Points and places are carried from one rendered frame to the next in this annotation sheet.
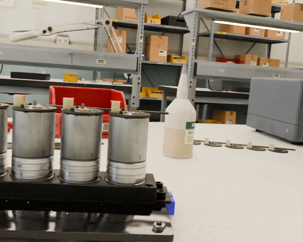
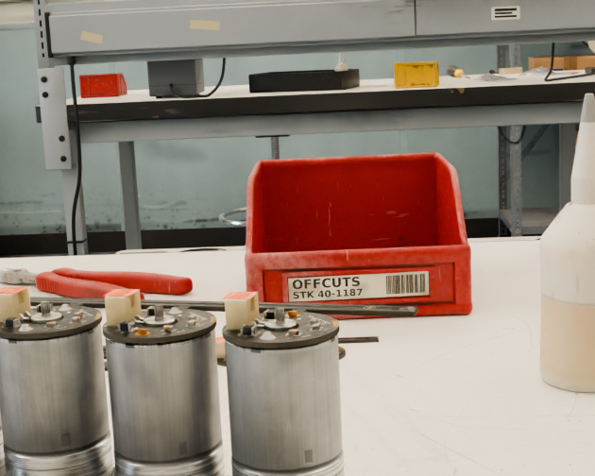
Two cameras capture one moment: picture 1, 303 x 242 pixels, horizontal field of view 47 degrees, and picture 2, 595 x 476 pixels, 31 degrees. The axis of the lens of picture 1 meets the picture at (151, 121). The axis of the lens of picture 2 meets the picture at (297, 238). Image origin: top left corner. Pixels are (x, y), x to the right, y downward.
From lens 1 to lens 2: 0.08 m
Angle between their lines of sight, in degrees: 22
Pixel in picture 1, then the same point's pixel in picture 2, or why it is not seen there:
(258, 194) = not seen: outside the picture
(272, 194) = not seen: outside the picture
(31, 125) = (27, 372)
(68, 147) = (122, 428)
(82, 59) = (445, 13)
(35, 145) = (43, 423)
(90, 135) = (170, 397)
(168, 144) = (551, 348)
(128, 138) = (265, 405)
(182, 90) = (585, 178)
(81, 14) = not seen: outside the picture
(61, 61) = (385, 28)
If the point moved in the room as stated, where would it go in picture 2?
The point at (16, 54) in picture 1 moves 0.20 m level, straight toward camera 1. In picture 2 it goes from (258, 25) to (255, 24)
